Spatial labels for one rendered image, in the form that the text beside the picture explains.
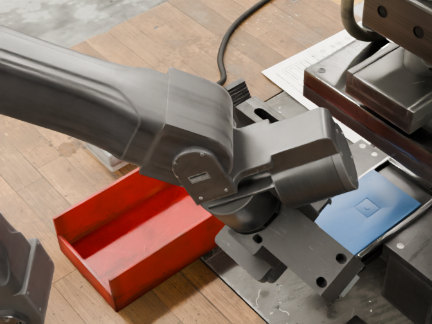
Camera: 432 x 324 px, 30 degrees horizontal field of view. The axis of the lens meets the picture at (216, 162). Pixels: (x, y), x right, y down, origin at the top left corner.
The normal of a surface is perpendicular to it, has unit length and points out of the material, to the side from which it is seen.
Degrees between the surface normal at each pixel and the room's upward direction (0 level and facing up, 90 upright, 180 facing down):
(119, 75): 26
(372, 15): 90
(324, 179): 74
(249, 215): 102
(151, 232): 0
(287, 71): 2
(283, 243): 31
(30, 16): 0
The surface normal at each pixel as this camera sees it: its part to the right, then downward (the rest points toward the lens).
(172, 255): 0.64, 0.53
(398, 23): -0.77, 0.47
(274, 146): -0.44, -0.64
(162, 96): 0.40, -0.65
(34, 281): 0.96, -0.18
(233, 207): -0.40, -0.36
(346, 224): -0.04, -0.69
